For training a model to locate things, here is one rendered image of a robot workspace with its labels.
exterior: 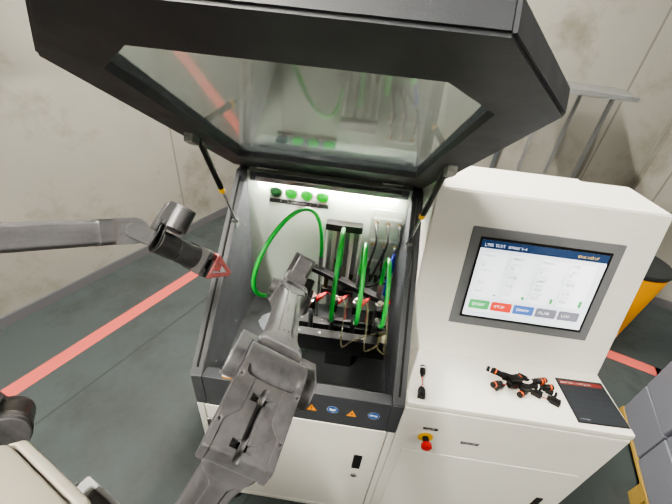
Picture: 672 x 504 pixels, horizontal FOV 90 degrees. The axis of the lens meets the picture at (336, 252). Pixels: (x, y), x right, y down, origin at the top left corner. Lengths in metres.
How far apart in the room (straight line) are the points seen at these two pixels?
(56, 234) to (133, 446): 1.63
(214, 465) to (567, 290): 1.16
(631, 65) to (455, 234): 2.73
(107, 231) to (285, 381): 0.55
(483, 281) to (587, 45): 2.70
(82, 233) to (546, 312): 1.32
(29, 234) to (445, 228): 1.02
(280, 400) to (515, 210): 0.94
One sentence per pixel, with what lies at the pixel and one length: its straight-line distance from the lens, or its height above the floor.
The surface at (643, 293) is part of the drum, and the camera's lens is 3.16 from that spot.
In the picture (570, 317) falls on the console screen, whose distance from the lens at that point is 1.39.
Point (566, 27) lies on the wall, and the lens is 3.61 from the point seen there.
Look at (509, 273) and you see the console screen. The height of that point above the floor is 1.31.
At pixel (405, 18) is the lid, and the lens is 0.36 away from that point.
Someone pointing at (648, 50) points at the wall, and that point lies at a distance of 3.67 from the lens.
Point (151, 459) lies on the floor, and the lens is 2.23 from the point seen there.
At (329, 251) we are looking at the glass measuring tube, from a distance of 1.37.
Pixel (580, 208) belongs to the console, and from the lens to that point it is 1.25.
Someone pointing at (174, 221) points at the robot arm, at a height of 1.52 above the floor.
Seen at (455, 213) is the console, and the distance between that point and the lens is 1.11.
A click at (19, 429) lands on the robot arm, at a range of 0.90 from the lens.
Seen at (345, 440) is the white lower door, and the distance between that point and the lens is 1.38.
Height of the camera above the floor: 1.93
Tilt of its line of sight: 34 degrees down
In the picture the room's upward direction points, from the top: 6 degrees clockwise
